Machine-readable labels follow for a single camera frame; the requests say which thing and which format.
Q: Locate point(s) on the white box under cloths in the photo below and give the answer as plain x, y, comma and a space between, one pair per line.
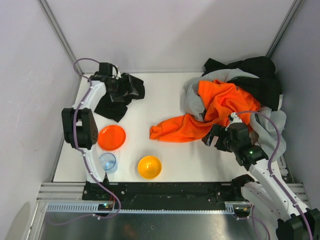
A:
280, 101

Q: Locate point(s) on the right aluminium frame post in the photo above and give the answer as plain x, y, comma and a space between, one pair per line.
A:
293, 10

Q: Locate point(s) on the small black cloth garment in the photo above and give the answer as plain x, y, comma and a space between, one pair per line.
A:
116, 110

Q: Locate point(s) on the orange plastic plate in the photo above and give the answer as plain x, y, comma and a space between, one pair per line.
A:
111, 137

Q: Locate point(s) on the yellow plastic bowl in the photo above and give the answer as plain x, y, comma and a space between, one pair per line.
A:
149, 167

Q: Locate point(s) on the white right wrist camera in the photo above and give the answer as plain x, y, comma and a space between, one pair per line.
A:
233, 118

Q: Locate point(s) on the grey sweatshirt cloth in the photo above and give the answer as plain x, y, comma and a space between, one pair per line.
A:
267, 127

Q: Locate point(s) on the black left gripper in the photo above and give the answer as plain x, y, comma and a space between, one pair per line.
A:
124, 86

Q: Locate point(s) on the orange cloth garment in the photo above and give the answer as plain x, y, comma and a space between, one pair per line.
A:
220, 100

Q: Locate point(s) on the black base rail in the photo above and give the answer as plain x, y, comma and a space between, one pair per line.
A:
174, 196

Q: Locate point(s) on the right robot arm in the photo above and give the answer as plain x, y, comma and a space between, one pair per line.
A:
291, 217

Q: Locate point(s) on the clear blue plastic cup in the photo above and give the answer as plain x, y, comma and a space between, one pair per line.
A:
109, 162

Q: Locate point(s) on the left aluminium frame post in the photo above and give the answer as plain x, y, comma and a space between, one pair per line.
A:
57, 29

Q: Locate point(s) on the aluminium frame post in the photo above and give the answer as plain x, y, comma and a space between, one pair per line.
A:
293, 10
57, 29

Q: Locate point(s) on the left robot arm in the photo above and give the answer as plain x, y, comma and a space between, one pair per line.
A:
79, 126

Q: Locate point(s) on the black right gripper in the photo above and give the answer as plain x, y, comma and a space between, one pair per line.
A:
217, 139

